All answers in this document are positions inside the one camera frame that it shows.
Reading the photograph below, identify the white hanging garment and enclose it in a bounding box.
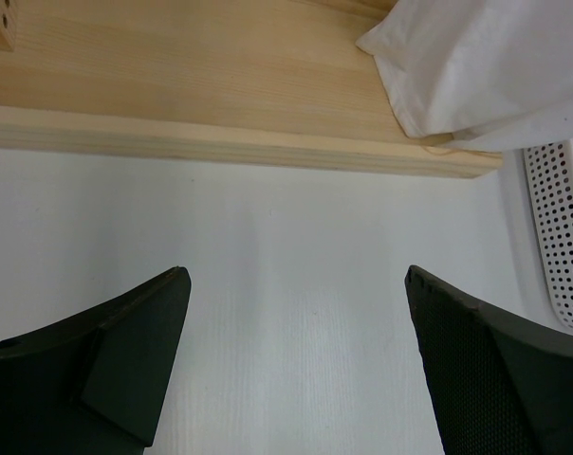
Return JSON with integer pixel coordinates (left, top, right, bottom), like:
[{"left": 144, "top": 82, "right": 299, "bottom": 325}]
[{"left": 358, "top": 1, "right": 573, "bottom": 152}]

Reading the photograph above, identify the white plastic laundry basket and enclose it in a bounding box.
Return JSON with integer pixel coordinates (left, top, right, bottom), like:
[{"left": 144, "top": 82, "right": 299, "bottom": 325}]
[{"left": 523, "top": 139, "right": 573, "bottom": 333}]

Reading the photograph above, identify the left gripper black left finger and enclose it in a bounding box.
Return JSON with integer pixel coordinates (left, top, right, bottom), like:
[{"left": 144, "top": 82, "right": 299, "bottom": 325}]
[{"left": 0, "top": 267, "right": 192, "bottom": 454}]

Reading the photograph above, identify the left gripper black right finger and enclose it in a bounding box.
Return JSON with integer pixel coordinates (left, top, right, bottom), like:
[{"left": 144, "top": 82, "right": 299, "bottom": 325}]
[{"left": 405, "top": 265, "right": 573, "bottom": 454}]

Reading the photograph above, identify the wooden clothes rack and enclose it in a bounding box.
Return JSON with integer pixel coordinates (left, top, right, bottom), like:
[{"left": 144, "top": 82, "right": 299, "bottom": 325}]
[{"left": 0, "top": 1, "right": 503, "bottom": 178}]

